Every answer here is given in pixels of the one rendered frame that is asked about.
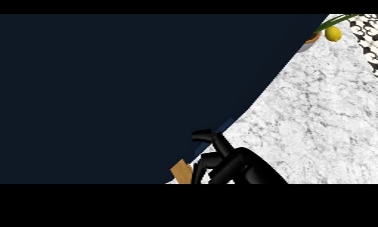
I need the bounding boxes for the brown wooden cabinet edge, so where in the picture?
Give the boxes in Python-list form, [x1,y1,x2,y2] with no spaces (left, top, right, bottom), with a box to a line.
[168,158,195,185]

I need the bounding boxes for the large dark cabinet door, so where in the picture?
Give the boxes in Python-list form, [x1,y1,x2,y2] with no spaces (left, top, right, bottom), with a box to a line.
[0,13,329,185]

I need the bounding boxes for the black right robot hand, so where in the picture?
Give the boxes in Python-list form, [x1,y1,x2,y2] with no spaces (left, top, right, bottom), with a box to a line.
[190,128,289,185]

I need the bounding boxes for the yellow lemon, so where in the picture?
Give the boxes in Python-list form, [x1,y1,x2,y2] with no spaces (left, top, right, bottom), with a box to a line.
[323,25,344,43]

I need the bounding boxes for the green plant leaves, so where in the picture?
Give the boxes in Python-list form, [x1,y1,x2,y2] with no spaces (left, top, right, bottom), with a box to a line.
[313,13,360,34]

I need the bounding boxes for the brown wooden bowl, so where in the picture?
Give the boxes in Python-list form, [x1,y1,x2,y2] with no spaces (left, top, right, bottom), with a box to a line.
[304,31,322,45]

